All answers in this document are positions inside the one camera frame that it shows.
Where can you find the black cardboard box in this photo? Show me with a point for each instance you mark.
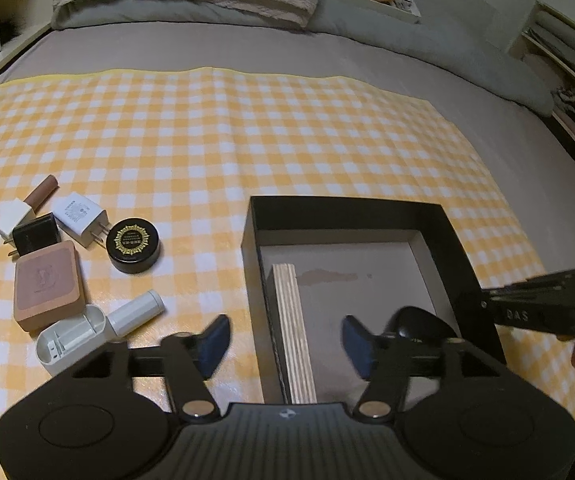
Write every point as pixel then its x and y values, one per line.
pixel 467 270

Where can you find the plywood block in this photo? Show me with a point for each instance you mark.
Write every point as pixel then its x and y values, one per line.
pixel 292 330

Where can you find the black rounded object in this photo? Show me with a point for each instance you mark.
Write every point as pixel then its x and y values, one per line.
pixel 420 322

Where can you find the white cylindrical tube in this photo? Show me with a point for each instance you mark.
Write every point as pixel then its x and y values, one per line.
pixel 135 312

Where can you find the pink square compact case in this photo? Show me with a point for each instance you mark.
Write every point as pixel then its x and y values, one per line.
pixel 47 282

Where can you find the black charger plug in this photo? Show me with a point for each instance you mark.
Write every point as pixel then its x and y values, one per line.
pixel 37 232

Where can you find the white bookshelf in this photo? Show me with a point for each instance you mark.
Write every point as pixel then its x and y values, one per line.
pixel 567 70

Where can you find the brown lipstick with white cap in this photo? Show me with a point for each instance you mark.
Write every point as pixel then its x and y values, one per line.
pixel 14 220

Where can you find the white plastic case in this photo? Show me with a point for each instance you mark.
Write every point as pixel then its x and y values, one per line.
pixel 69 342

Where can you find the white charger plug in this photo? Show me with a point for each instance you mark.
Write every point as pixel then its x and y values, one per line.
pixel 78 217

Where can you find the black round jar gold print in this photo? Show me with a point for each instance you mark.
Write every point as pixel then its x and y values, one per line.
pixel 135 245

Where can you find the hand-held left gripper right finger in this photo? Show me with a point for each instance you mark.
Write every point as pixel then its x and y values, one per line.
pixel 357 347

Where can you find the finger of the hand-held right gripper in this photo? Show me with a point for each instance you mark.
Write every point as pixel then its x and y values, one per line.
pixel 472 305

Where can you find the grey duvet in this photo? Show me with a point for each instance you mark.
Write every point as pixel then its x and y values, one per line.
pixel 417 50

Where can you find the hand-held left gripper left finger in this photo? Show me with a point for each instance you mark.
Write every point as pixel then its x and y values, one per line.
pixel 215 347

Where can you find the yellow checkered cloth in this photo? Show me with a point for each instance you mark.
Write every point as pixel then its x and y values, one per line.
pixel 217 160

